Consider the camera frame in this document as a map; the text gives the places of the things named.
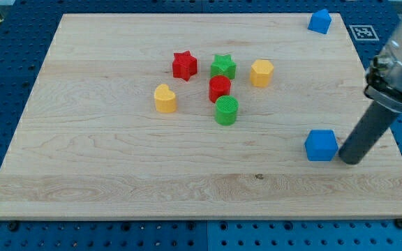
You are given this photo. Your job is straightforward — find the blue cube block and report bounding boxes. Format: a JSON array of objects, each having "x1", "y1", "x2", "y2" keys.
[{"x1": 304, "y1": 130, "x2": 338, "y2": 162}]

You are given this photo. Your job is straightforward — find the green cylinder block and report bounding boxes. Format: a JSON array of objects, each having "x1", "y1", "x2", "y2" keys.
[{"x1": 214, "y1": 96, "x2": 239, "y2": 126}]

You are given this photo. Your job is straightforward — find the red cylinder block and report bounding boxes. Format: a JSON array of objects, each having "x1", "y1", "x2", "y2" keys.
[{"x1": 209, "y1": 75, "x2": 232, "y2": 103}]

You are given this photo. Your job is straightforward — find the yellow heart block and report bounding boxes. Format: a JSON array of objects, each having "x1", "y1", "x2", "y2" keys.
[{"x1": 154, "y1": 84, "x2": 177, "y2": 113}]

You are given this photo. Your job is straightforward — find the red star block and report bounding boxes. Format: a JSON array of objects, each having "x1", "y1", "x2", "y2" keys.
[{"x1": 172, "y1": 50, "x2": 198, "y2": 81}]

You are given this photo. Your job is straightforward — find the green star block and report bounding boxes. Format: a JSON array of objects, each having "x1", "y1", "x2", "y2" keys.
[{"x1": 210, "y1": 54, "x2": 237, "y2": 79}]

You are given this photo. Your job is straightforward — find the light wooden board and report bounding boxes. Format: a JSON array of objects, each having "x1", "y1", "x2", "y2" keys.
[{"x1": 0, "y1": 13, "x2": 402, "y2": 220}]

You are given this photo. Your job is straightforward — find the yellow hexagon block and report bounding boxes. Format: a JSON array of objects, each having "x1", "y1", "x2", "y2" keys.
[{"x1": 250, "y1": 59, "x2": 274, "y2": 87}]

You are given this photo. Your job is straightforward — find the blue pentagon block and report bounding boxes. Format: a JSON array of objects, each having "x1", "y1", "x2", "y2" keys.
[{"x1": 308, "y1": 9, "x2": 332, "y2": 34}]

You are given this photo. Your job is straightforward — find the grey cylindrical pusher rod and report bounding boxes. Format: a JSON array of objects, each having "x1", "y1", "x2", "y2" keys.
[{"x1": 338, "y1": 101, "x2": 399, "y2": 165}]

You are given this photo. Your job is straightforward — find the white fiducial marker tag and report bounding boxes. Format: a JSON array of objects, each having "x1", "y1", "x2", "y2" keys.
[{"x1": 349, "y1": 24, "x2": 379, "y2": 41}]

